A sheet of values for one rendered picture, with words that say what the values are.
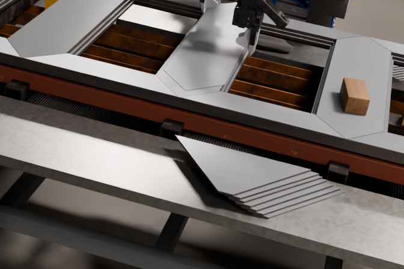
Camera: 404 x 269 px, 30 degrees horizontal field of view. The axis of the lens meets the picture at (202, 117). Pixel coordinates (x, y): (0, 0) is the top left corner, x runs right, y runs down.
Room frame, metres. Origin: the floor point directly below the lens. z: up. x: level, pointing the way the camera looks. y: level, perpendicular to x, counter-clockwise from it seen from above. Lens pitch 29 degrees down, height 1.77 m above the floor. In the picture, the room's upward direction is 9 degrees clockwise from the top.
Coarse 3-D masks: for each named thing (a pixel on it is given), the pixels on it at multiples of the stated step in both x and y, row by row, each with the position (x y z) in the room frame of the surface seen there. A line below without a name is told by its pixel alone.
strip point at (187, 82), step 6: (168, 72) 1.88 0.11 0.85; (174, 72) 1.88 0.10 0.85; (174, 78) 1.85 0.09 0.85; (180, 78) 1.85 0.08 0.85; (186, 78) 1.86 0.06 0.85; (192, 78) 1.86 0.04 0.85; (198, 78) 1.87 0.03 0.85; (180, 84) 1.82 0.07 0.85; (186, 84) 1.82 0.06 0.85; (192, 84) 1.83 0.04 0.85; (198, 84) 1.83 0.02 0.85; (204, 84) 1.84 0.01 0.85; (210, 84) 1.85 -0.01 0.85; (216, 84) 1.85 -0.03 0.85; (222, 84) 1.86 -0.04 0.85; (186, 90) 1.79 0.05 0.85
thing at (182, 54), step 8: (176, 56) 1.99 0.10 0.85; (184, 56) 2.00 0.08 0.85; (192, 56) 2.00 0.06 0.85; (200, 56) 2.01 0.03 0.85; (208, 56) 2.02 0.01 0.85; (200, 64) 1.96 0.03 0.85; (208, 64) 1.97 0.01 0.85; (216, 64) 1.98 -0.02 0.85; (224, 64) 1.99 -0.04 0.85; (232, 64) 2.00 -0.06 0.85
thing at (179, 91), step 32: (0, 0) 2.20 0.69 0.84; (128, 0) 2.39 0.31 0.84; (160, 0) 2.43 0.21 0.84; (96, 32) 2.10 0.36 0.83; (288, 32) 2.34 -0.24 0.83; (32, 64) 1.82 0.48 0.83; (160, 96) 1.75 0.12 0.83; (320, 96) 1.90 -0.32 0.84; (288, 128) 1.69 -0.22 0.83; (384, 128) 1.77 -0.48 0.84
